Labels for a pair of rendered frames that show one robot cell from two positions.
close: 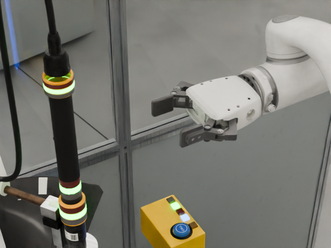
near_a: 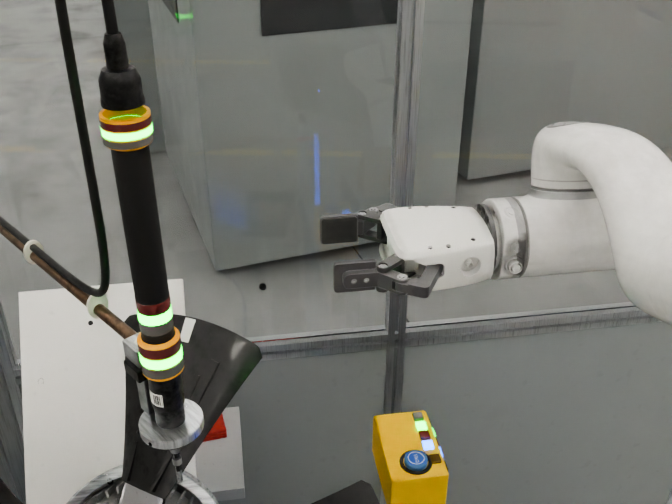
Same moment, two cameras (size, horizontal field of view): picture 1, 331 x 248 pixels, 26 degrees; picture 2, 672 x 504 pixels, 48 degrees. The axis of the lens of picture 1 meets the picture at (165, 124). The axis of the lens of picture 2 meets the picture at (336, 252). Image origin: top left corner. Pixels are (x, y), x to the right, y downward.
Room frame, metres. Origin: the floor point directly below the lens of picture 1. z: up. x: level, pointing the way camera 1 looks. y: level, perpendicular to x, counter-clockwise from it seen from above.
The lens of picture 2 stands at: (0.31, -0.24, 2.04)
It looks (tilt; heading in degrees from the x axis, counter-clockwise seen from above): 31 degrees down; 21
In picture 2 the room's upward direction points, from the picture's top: straight up
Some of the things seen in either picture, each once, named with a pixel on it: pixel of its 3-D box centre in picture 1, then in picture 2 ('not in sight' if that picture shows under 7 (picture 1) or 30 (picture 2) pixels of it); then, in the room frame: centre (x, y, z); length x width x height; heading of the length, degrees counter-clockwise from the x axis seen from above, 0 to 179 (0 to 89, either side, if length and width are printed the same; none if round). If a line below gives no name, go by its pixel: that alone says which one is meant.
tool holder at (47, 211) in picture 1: (70, 229); (161, 389); (0.83, 0.16, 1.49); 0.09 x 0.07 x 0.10; 65
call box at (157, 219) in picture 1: (172, 233); (408, 463); (1.26, -0.02, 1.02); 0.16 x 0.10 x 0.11; 30
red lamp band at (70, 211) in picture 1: (72, 201); (159, 342); (0.83, 0.15, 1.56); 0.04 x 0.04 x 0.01
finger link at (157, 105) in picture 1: (166, 99); (349, 222); (0.98, 0.00, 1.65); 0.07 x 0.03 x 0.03; 120
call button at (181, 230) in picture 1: (181, 230); (415, 460); (1.22, -0.04, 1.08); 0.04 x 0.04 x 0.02
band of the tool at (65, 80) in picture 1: (58, 83); (127, 128); (0.83, 0.15, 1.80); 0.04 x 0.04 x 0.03
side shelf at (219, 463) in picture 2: not in sight; (156, 459); (1.25, 0.52, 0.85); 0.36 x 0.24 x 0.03; 120
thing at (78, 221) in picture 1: (73, 213); (162, 362); (0.83, 0.15, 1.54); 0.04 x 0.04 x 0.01
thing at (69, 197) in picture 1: (71, 190); (156, 322); (0.83, 0.15, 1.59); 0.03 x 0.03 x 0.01
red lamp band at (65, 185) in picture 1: (69, 178); (153, 301); (0.83, 0.15, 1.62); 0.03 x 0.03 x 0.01
